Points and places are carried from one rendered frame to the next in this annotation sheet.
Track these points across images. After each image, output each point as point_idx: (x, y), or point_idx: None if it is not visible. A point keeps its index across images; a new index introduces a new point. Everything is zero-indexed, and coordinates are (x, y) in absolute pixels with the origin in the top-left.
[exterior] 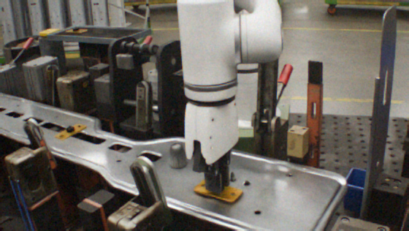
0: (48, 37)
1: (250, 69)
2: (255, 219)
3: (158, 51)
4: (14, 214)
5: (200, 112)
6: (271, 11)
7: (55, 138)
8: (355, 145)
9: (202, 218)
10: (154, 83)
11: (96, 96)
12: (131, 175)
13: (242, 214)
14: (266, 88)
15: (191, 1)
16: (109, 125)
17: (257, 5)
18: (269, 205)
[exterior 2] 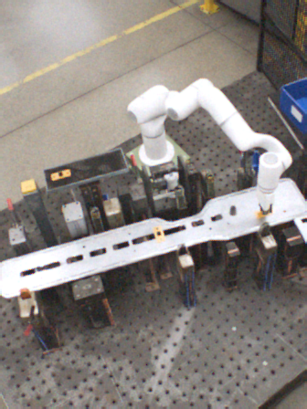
0: (49, 192)
1: (161, 133)
2: (288, 214)
3: (185, 169)
4: (115, 304)
5: (273, 194)
6: (286, 151)
7: (159, 243)
8: (208, 134)
9: (272, 225)
10: (173, 183)
11: (135, 206)
12: (227, 230)
13: (281, 214)
14: (248, 162)
15: (276, 166)
16: (142, 215)
17: (279, 150)
18: (283, 205)
